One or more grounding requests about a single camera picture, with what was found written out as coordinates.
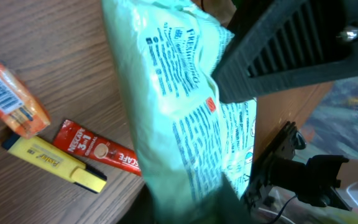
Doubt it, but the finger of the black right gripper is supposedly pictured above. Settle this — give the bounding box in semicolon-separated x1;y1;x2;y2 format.
213;0;358;103

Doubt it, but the teal wet wipes pack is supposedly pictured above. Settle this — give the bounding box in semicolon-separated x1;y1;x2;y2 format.
101;0;257;223

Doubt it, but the red snack bar wrapper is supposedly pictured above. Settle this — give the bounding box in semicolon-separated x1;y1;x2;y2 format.
53;119;142;176

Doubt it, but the yellow black marker pen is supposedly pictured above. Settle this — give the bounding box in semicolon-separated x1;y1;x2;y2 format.
1;134;107;194

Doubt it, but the orange Kleenex tissue pack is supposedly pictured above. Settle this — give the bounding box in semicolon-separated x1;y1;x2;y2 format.
0;62;50;139

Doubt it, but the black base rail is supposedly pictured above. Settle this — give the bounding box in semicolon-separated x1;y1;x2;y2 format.
241;121;352;211

